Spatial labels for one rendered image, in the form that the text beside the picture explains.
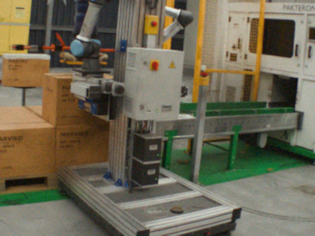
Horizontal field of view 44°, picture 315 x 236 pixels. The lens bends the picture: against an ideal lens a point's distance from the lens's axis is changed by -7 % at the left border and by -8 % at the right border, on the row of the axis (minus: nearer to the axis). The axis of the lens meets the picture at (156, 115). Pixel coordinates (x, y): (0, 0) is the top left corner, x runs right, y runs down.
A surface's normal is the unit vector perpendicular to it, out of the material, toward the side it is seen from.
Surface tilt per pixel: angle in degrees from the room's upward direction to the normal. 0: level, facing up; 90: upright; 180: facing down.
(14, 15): 90
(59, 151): 90
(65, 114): 90
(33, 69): 90
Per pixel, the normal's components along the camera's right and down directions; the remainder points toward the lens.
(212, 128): 0.55, 0.19
